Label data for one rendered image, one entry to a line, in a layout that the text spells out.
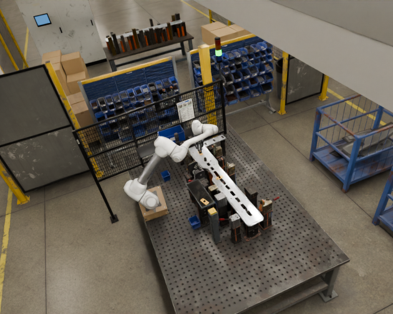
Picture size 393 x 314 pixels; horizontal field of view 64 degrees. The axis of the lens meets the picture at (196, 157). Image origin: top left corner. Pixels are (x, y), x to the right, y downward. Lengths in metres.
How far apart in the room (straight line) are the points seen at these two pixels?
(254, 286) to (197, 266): 0.56
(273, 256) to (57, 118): 3.39
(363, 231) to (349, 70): 4.09
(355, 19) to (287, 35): 0.13
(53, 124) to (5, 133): 0.62
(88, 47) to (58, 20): 0.95
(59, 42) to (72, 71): 2.15
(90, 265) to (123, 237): 0.52
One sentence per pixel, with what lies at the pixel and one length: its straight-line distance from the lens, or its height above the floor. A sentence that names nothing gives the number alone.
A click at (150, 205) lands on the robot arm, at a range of 3.26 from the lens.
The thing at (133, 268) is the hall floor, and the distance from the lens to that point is 4.16.
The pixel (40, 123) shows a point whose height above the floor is 1.22.
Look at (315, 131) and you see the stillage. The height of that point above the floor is 0.57.
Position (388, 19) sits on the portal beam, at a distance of 0.35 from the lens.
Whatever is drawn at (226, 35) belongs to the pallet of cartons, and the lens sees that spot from 6.12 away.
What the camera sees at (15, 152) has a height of 0.89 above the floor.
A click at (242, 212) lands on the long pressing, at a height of 1.00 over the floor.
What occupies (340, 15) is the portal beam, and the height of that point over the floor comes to 3.29.
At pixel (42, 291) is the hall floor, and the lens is 4.50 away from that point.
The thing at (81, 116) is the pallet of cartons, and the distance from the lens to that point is 5.88.
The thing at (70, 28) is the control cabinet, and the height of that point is 1.08.
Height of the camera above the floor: 3.41
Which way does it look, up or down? 40 degrees down
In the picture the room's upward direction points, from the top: 9 degrees counter-clockwise
